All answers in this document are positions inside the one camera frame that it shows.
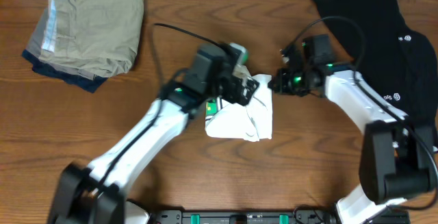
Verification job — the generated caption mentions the white printed t-shirt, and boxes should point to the white printed t-shirt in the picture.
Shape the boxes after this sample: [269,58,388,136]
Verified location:
[205,74,273,142]

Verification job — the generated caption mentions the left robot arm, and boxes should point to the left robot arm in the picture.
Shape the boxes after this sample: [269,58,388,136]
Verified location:
[47,43,259,224]

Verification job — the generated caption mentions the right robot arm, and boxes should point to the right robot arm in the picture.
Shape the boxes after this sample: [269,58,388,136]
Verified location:
[269,55,437,223]

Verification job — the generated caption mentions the black t-shirt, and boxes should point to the black t-shirt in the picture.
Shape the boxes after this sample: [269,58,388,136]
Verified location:
[312,0,437,125]

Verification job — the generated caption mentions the folded khaki trousers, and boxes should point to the folded khaki trousers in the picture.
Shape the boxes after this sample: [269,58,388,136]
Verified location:
[26,0,144,80]

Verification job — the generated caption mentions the folded navy garment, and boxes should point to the folded navy garment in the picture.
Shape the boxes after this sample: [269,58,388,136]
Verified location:
[22,50,107,93]

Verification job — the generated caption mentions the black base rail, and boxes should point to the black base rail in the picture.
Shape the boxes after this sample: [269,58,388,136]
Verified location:
[150,210,340,224]

